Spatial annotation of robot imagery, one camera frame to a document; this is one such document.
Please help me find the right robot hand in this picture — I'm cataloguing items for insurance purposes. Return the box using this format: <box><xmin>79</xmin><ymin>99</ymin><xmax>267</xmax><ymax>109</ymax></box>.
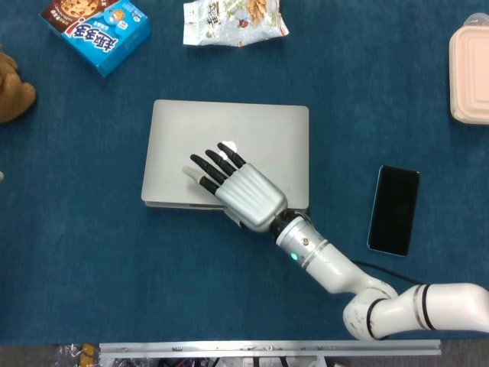
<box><xmin>182</xmin><ymin>141</ymin><xmax>289</xmax><ymax>233</ymax></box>

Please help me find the silver laptop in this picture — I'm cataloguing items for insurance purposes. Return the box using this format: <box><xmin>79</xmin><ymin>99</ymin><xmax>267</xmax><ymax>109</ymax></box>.
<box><xmin>141</xmin><ymin>99</ymin><xmax>310</xmax><ymax>212</ymax></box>

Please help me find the brown plush toy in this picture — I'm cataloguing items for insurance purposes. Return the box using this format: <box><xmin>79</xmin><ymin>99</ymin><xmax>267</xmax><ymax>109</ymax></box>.
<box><xmin>0</xmin><ymin>44</ymin><xmax>37</xmax><ymax>125</ymax></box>

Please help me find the teal table cloth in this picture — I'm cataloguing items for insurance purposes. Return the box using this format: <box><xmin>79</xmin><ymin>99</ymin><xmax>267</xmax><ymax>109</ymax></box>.
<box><xmin>0</xmin><ymin>0</ymin><xmax>489</xmax><ymax>345</ymax></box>

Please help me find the black smartphone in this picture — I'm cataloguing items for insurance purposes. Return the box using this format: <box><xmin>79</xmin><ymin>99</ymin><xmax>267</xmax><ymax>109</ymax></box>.
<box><xmin>367</xmin><ymin>164</ymin><xmax>421</xmax><ymax>257</ymax></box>

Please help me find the blue cookie box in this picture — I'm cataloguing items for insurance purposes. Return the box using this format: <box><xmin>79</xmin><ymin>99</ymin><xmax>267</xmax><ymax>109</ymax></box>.
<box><xmin>39</xmin><ymin>0</ymin><xmax>153</xmax><ymax>78</ymax></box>

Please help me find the white snack bag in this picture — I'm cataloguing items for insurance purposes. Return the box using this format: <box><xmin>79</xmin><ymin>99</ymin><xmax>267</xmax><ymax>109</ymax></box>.
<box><xmin>182</xmin><ymin>0</ymin><xmax>290</xmax><ymax>49</ymax></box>

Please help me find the clear plastic bag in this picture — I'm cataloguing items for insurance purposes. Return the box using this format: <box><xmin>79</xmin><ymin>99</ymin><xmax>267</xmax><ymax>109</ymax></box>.
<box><xmin>57</xmin><ymin>343</ymin><xmax>83</xmax><ymax>367</ymax></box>

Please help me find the beige lidded food container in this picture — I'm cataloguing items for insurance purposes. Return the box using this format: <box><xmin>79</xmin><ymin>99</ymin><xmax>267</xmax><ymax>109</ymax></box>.
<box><xmin>449</xmin><ymin>25</ymin><xmax>489</xmax><ymax>125</ymax></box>

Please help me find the aluminium rail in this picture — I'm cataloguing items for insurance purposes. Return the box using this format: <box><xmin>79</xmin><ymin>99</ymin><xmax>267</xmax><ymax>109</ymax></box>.
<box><xmin>98</xmin><ymin>339</ymin><xmax>442</xmax><ymax>359</ymax></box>

